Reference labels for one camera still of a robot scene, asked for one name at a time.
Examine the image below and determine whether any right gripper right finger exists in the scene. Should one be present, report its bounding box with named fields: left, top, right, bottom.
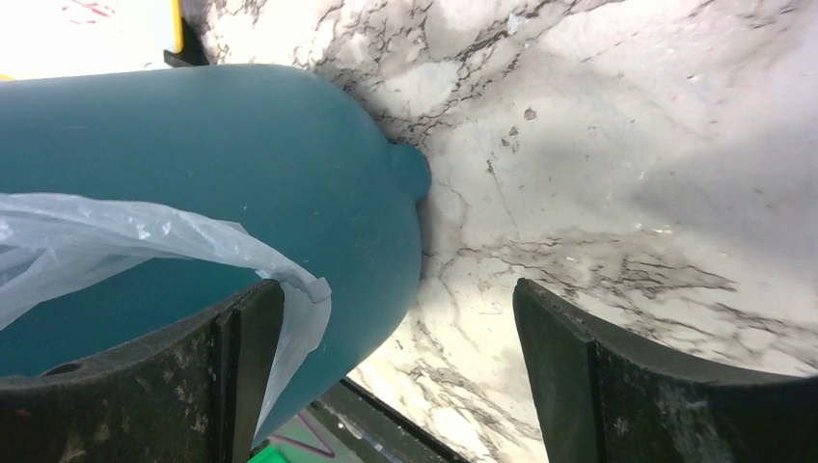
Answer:
left=513, top=279, right=817, bottom=462

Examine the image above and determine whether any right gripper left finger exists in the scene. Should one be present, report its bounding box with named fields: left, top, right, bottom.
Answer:
left=1, top=280, right=285, bottom=462

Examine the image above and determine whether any blue plastic trash bag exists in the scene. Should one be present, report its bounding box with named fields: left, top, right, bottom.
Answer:
left=1, top=193, right=332, bottom=422

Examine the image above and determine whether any teal plastic trash bin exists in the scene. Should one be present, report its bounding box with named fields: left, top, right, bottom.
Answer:
left=1, top=65, right=431, bottom=437

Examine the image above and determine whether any yellow framed whiteboard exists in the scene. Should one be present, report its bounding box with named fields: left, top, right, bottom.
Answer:
left=1, top=1, right=208, bottom=83

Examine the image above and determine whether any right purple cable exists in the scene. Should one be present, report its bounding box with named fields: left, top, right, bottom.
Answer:
left=268, top=412, right=337, bottom=460

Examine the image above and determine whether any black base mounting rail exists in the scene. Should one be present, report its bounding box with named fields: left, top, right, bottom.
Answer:
left=307, top=378, right=469, bottom=463

